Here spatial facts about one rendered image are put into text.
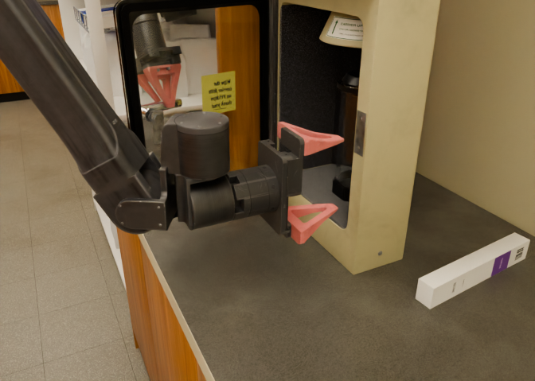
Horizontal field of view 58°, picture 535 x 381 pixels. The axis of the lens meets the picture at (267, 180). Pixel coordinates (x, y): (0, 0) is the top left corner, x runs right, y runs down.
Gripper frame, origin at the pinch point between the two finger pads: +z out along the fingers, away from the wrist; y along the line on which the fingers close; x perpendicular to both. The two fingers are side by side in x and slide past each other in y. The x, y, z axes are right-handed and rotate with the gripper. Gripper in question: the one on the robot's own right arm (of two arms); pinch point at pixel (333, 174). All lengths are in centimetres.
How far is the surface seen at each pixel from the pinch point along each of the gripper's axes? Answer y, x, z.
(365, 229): -16.7, 8.8, 13.6
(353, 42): 12.6, 18.2, 14.6
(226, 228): -26.1, 33.2, -2.0
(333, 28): 14.2, 22.9, 13.8
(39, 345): -121, 126, -49
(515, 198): -21, 11, 55
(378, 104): 5.1, 9.0, 13.5
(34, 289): -122, 166, -48
